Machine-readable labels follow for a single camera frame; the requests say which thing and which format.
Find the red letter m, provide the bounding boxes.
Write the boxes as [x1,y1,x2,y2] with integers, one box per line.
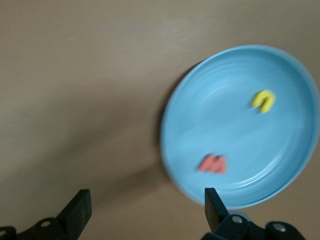
[197,153,228,176]

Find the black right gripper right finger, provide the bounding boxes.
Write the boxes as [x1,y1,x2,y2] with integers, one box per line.
[201,187,306,240]

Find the yellow letter u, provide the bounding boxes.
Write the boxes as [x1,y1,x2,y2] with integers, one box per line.
[250,89,276,114]

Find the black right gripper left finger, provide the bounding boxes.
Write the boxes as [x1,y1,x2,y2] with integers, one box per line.
[0,189,92,240]

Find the blue plate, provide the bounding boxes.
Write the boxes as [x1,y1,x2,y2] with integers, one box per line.
[159,44,320,210]

